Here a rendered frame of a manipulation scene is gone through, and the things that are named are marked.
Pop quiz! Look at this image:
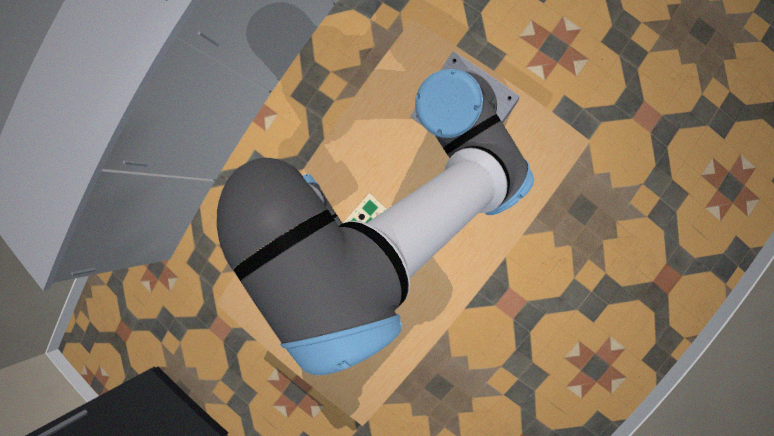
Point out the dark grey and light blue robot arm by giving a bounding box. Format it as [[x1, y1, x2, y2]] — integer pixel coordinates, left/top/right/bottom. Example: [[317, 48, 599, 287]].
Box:
[[217, 69, 534, 375]]

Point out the green and white chessboard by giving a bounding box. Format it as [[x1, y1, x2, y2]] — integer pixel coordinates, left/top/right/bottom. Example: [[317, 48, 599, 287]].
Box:
[[343, 193, 387, 223]]

